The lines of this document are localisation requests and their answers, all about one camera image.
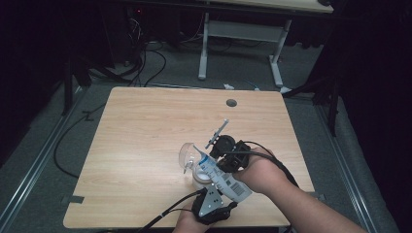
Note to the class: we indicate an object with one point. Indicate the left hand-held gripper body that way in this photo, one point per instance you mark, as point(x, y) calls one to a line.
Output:
point(210, 207)

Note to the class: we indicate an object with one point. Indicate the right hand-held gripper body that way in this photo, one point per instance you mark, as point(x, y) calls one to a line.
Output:
point(231, 150)

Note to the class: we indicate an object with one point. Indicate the white and blue packet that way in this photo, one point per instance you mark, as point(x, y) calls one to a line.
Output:
point(226, 181)

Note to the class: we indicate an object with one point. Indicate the clear glass jar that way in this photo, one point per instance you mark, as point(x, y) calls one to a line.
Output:
point(187, 157)

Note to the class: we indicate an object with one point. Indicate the person's left hand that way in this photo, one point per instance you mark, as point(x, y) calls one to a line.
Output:
point(188, 223)

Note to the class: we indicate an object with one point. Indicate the person's right hand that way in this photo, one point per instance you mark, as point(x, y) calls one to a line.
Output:
point(262, 171)

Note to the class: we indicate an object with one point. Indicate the small white floor object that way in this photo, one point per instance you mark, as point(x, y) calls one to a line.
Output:
point(228, 86)

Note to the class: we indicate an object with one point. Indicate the grey tape piece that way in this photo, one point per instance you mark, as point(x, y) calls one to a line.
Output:
point(73, 199)
point(319, 195)

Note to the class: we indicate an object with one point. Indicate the black tripod stand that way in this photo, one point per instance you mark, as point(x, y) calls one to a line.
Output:
point(327, 93)

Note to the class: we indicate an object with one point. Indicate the dark metal stand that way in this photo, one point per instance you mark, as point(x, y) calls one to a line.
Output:
point(68, 84)

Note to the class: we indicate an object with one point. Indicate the metal floor rail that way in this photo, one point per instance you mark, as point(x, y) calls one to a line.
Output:
point(345, 168)
point(35, 165)

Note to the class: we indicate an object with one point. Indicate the desk with white frame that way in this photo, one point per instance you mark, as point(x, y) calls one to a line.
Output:
point(241, 30)

